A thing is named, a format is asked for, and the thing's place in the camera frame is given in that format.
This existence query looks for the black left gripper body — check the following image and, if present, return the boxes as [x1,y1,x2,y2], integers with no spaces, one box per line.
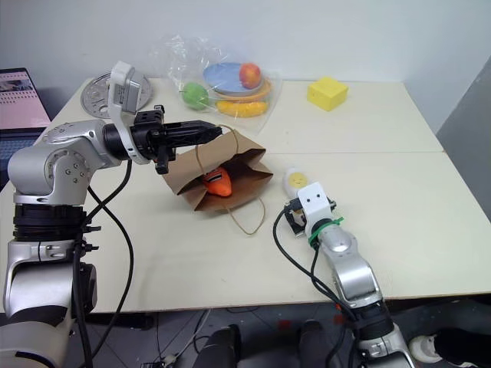
[130,103,178,176]

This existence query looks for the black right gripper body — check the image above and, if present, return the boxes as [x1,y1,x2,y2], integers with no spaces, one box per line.
[283,197,308,237]

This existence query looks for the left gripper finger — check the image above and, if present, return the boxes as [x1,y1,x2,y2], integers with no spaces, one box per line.
[168,133,220,150]
[165,120,224,136]

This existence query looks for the brown paper bag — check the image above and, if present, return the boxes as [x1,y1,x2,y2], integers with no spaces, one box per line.
[160,124,275,236]

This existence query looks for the white egg plush toy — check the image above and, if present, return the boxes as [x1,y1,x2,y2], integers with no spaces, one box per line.
[282,166,310,199]

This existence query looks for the orange carrot plush toy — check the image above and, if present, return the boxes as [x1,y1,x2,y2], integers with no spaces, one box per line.
[202,167,234,197]

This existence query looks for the clear plastic bag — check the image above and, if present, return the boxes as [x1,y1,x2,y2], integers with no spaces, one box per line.
[149,34,285,135]

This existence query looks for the green zip tie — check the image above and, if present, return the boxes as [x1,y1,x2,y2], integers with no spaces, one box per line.
[308,216,345,246]

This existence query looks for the green apple toy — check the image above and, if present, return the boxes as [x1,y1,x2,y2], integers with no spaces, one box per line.
[181,81,210,111]

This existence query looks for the yellow banana toy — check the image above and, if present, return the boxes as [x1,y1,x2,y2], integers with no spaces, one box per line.
[215,100,269,118]

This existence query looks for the blue plate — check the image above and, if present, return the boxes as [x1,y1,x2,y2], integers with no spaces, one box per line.
[202,62,265,99]

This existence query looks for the round silver metal disc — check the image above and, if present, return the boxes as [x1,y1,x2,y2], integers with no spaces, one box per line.
[80,72,154,118]

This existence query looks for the red apple toy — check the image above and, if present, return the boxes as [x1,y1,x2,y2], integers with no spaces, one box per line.
[239,62,262,90]

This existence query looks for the yellow cheese block toy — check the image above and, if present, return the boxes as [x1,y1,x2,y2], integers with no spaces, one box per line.
[306,75,350,113]

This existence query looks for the laptop with pink screen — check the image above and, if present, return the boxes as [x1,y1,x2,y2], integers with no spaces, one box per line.
[0,67,53,185]

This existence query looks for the dark rounded shape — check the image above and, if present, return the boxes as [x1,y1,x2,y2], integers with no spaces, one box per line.
[197,324,242,368]

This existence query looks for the white and black shoe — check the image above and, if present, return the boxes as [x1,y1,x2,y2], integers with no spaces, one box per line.
[408,333,467,365]

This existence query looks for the grey partition panel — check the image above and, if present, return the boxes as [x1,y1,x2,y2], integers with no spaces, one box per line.
[435,57,491,227]

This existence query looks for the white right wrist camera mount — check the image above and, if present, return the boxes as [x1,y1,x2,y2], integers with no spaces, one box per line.
[297,182,333,232]

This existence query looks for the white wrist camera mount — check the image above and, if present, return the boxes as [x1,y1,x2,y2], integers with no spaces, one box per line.
[297,182,333,232]
[107,60,150,166]

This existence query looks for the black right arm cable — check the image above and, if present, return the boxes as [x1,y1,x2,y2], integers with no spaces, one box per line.
[272,206,364,368]

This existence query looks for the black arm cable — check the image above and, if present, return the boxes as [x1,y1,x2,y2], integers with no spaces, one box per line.
[272,206,364,368]
[72,159,135,368]

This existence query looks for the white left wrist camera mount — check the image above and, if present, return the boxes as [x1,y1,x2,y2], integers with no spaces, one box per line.
[107,60,150,166]

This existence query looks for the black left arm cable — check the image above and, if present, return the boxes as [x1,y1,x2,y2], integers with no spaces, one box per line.
[72,159,135,368]

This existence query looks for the white floor cable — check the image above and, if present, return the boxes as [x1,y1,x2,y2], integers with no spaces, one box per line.
[179,308,212,357]

